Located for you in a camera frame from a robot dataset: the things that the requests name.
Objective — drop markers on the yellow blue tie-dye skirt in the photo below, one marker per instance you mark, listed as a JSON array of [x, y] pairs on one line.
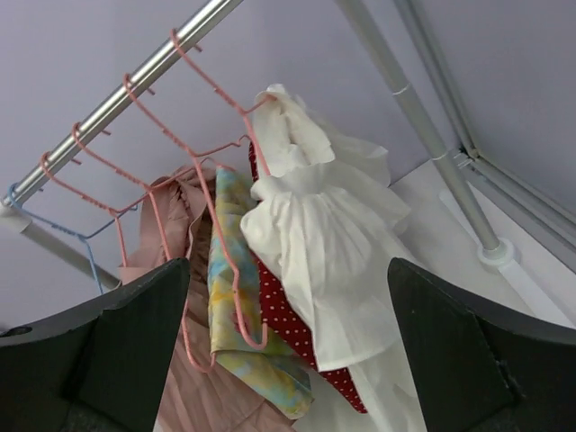
[[275, 372]]

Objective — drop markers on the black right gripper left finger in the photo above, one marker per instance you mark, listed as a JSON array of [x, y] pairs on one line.
[[99, 366]]

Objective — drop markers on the pink hanger of white skirt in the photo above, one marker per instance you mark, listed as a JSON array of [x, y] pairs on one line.
[[242, 112]]

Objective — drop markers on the white metal clothes rack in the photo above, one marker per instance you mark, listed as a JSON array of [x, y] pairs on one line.
[[356, 69]]

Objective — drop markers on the blue wire hanger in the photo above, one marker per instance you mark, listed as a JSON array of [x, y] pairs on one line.
[[83, 262]]

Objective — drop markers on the red polka dot skirt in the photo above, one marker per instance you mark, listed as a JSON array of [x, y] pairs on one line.
[[280, 317]]

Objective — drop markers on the pink hanger of tie-dye skirt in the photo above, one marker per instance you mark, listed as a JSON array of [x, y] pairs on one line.
[[197, 159]]

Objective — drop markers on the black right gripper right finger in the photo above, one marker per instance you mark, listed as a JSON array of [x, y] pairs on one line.
[[479, 365]]

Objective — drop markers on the pink pleated skirt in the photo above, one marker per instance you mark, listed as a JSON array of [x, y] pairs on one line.
[[174, 223]]

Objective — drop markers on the white ruffled skirt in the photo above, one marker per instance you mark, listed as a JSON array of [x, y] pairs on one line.
[[327, 224]]

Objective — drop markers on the aluminium corner frame right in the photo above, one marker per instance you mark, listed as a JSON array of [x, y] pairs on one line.
[[546, 220]]

